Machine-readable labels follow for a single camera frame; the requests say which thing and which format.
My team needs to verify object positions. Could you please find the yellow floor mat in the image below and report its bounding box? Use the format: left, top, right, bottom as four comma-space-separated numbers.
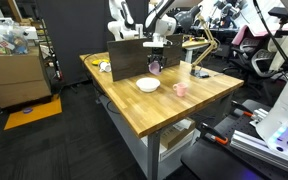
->
3, 94, 63, 131

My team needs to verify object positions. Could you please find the small brown cardboard box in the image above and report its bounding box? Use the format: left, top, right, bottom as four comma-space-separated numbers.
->
159, 117, 197, 151

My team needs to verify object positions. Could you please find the grey metal table frame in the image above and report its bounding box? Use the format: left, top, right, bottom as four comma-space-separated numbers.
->
95, 91, 235, 180

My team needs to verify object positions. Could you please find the black camera on stand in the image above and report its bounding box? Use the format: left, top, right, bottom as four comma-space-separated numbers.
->
267, 5, 288, 38

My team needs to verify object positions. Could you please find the light wood desk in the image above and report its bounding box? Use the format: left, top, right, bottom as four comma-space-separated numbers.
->
182, 38, 212, 64

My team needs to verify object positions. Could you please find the black metal rack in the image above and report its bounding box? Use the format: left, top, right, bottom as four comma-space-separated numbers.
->
30, 18, 64, 82

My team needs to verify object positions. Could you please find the clear plastic bag of items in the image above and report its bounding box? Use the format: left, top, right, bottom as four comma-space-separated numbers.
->
0, 18, 30, 56

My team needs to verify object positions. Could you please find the white bowl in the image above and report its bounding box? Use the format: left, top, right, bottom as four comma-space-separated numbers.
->
135, 77, 161, 93

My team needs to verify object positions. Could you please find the cream cloth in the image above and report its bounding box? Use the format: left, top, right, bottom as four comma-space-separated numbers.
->
268, 33, 288, 73

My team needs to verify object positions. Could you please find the black grey office chair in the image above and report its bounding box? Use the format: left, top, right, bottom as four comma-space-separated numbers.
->
228, 33, 288, 98

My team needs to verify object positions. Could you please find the aluminium extrusion rail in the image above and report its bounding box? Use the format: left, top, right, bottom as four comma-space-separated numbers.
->
229, 129, 288, 178
249, 107, 269, 125

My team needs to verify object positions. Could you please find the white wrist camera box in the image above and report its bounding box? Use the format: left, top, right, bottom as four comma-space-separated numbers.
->
142, 33, 167, 48

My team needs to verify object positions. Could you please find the white mug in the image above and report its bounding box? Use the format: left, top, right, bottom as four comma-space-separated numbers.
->
98, 61, 112, 74

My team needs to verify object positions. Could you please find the black partition panel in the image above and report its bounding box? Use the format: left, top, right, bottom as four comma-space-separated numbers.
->
35, 0, 150, 86

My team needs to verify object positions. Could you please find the yellow plate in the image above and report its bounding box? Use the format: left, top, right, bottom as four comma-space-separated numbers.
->
91, 58, 110, 67

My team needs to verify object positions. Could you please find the dark wood backdrop board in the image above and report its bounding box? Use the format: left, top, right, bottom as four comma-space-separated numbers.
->
106, 33, 184, 83

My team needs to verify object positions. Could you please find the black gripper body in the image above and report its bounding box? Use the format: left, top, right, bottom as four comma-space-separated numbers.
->
148, 46, 167, 63

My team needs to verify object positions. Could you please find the black orange bar clamp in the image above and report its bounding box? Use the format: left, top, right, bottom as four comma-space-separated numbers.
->
197, 121, 230, 146
230, 99, 256, 118

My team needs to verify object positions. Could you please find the pink plastic cup with handle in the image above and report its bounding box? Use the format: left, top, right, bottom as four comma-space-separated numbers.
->
172, 82, 189, 98

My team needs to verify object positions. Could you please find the large brown cardboard box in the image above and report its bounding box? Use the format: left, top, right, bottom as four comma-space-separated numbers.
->
0, 45, 53, 109

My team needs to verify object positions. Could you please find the translucent purple plastic cup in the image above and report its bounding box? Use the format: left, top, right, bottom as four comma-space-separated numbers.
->
148, 60, 163, 76

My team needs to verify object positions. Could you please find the blue tape roll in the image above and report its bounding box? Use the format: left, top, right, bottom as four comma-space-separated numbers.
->
22, 106, 34, 115

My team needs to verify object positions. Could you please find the pink chair backrest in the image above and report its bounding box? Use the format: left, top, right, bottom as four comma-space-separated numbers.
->
231, 24, 275, 48

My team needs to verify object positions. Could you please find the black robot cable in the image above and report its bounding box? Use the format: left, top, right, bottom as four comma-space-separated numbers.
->
251, 0, 288, 73

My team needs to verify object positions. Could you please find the white flat box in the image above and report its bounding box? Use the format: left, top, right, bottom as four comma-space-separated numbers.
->
140, 129, 202, 163

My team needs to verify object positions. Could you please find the black perforated robot platform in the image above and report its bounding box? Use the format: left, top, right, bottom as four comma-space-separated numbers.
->
180, 98, 288, 180

